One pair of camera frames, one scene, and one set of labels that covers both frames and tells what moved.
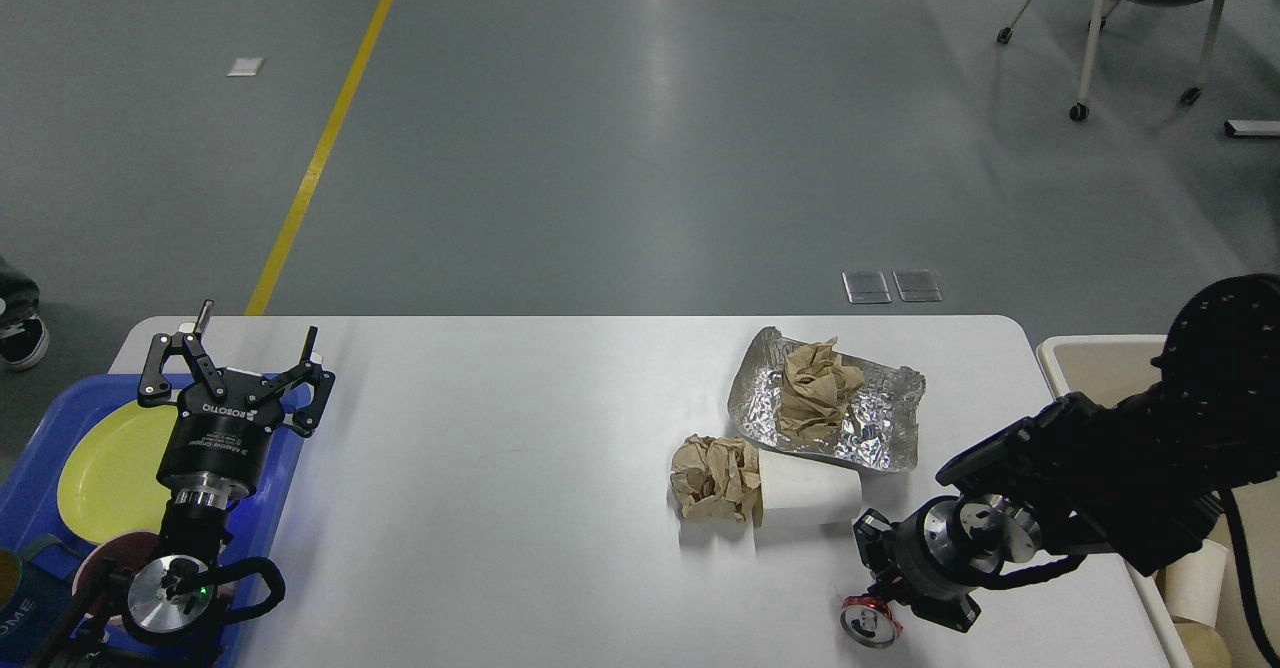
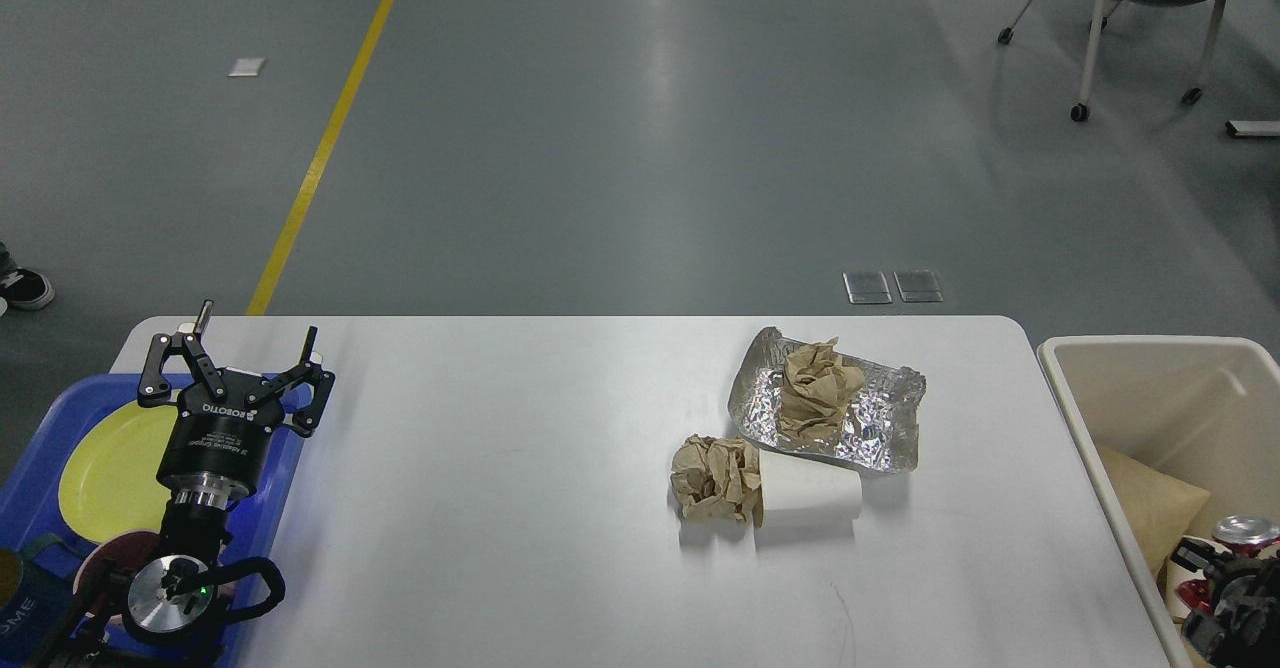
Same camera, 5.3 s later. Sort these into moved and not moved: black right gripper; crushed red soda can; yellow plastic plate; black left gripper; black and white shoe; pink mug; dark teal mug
Moved: black and white shoe; black right gripper; crushed red soda can
Not moved: yellow plastic plate; black left gripper; pink mug; dark teal mug
